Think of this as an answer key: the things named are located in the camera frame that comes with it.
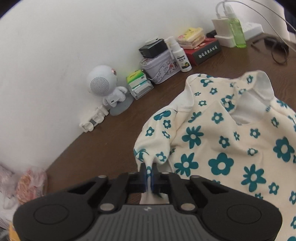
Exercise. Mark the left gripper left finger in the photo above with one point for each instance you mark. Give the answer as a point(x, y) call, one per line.
point(120, 188)

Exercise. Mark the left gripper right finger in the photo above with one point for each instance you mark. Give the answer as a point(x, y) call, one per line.
point(175, 187)

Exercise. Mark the cream teal flower garment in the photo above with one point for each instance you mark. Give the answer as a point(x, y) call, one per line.
point(232, 131)

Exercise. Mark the white plastic toy figure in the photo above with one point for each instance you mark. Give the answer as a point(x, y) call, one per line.
point(93, 119)

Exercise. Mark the pink floral plastic bag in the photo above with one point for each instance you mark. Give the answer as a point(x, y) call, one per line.
point(31, 185)

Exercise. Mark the green white card box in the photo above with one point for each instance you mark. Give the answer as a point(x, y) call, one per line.
point(138, 84)

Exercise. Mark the white robot speaker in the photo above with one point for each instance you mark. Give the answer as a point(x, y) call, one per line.
point(102, 81)

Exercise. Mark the white patterned tin box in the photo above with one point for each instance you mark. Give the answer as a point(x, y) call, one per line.
point(160, 68)

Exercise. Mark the small white spray bottle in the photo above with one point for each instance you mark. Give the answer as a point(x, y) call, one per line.
point(178, 54)

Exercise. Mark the black charger block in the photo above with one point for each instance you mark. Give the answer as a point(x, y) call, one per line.
point(153, 50)

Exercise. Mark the red black box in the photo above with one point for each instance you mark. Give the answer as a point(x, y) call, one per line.
point(204, 51)

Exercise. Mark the yellow tissue packs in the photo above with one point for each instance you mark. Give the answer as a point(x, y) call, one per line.
point(192, 38)

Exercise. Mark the green spray bottle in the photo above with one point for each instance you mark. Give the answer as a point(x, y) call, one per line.
point(235, 26)

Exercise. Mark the white usb charger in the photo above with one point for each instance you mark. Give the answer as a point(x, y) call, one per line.
point(222, 27)

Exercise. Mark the white power strip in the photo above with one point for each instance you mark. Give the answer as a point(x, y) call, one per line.
point(251, 30)

